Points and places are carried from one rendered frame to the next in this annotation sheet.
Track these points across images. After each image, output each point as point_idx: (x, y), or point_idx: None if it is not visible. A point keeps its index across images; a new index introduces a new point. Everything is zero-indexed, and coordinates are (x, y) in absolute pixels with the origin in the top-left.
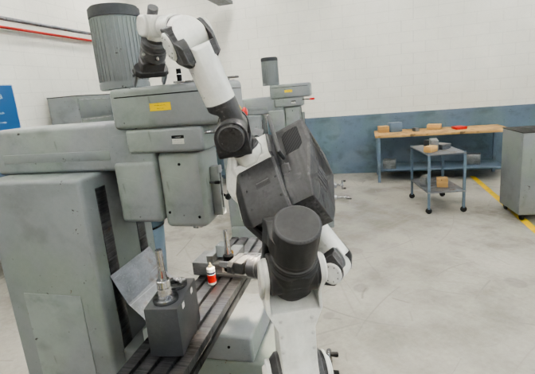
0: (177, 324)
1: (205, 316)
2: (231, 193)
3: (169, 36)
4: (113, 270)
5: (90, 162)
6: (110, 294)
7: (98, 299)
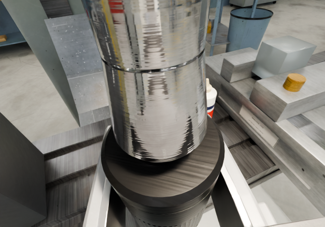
0: None
1: (70, 214)
2: None
3: None
4: (52, 12)
5: None
6: (53, 49)
7: (31, 49)
